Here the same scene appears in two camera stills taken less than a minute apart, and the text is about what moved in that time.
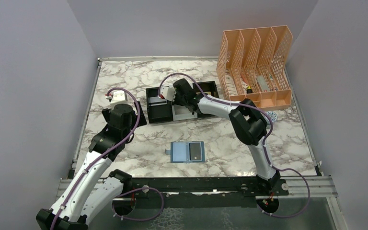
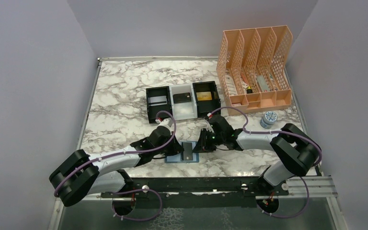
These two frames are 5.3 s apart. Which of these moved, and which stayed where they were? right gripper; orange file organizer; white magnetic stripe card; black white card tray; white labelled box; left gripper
Moved: right gripper; left gripper
Stayed: white labelled box; orange file organizer; black white card tray; white magnetic stripe card
